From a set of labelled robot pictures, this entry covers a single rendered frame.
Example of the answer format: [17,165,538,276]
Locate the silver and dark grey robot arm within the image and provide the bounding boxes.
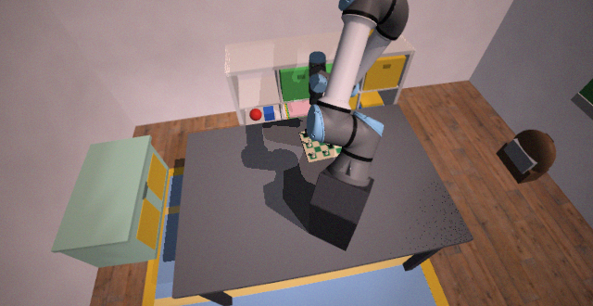
[307,0,409,186]

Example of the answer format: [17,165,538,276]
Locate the green and cream chessboard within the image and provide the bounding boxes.
[299,132,342,163]

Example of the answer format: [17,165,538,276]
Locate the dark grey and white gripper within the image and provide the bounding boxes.
[309,84,323,105]

